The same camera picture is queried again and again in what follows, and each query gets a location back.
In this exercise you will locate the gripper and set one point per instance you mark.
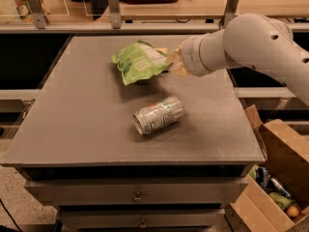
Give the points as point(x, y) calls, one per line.
point(190, 58)

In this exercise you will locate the green rice chip bag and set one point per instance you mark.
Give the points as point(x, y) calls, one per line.
point(139, 61)

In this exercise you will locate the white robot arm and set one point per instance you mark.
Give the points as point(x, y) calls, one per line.
point(249, 40)

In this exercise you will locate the silver 7up can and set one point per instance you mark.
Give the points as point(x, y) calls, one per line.
point(158, 115)

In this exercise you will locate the dark can in box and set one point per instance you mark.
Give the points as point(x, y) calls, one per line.
point(262, 177)

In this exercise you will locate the silver can in box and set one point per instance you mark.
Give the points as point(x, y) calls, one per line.
point(280, 188)

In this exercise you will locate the colourful snack bag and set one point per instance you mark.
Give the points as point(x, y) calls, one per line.
point(18, 11)

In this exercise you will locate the upper drawer with knob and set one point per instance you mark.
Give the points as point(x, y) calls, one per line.
point(128, 191)

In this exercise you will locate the drawer with knob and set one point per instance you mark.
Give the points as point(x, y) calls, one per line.
point(141, 219)
point(128, 191)

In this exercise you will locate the cardboard box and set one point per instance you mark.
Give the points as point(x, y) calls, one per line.
point(288, 162)

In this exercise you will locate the green packet in box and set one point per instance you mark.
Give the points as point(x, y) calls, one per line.
point(282, 202)

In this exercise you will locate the lower drawer with knob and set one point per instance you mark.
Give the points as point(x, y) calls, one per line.
point(141, 219)

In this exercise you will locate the orange fruit in box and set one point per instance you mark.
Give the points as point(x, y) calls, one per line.
point(292, 211)

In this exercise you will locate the right metal bracket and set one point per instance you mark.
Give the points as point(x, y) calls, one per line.
point(229, 12)

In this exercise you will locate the metal bracket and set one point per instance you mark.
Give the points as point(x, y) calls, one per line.
point(115, 15)
point(229, 12)
point(37, 13)

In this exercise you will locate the middle metal bracket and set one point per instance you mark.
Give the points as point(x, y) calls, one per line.
point(115, 15)

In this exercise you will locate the left metal bracket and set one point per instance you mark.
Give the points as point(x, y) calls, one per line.
point(37, 13)

